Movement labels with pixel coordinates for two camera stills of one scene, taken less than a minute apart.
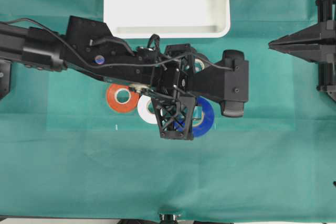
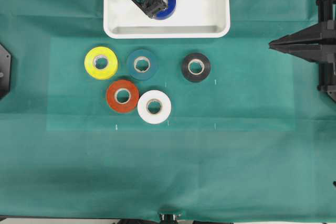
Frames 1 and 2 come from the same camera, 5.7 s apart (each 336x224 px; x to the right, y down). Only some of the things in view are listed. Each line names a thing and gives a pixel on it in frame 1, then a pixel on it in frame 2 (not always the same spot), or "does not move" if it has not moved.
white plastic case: [167, 5] does not move
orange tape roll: [122, 107] does not move
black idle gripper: [323, 51] does not move
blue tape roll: [206, 125] → [171, 2]
